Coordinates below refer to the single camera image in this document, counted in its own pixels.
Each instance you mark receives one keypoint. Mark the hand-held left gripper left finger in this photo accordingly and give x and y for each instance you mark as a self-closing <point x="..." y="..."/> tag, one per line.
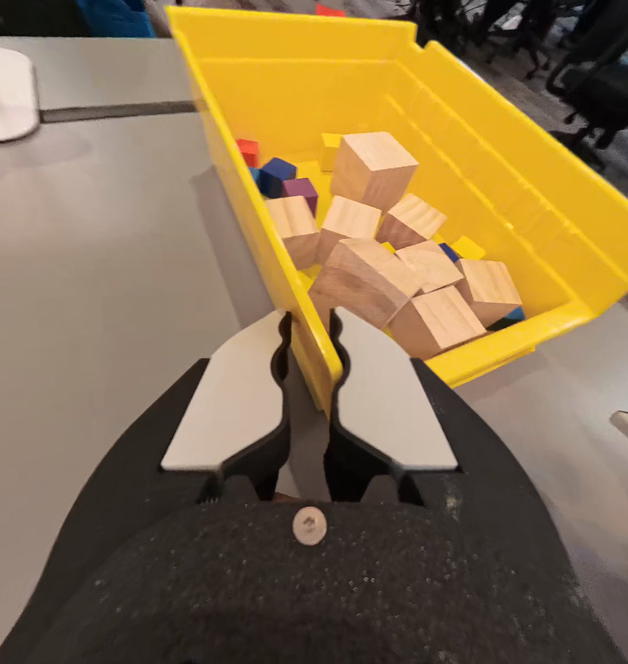
<point x="225" y="415"/>

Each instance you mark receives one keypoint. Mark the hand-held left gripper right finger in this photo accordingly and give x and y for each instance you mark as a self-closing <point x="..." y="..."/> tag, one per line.
<point x="391" y="415"/>

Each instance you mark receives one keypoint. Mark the pile of wooden coloured cubes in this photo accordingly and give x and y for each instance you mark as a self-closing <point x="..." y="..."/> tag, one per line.
<point x="376" y="166"/>

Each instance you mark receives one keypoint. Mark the yellow plastic bin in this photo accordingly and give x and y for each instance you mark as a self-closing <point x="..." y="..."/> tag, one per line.
<point x="293" y="93"/>

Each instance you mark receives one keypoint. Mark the red box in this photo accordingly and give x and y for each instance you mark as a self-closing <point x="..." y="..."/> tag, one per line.
<point x="329" y="9"/>

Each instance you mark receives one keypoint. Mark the black office chair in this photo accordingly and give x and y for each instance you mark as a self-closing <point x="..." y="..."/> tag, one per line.
<point x="604" y="93"/>
<point x="479" y="26"/>

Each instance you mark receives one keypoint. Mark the blue plastic container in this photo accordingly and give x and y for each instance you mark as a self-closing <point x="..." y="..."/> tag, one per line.
<point x="117" y="18"/>

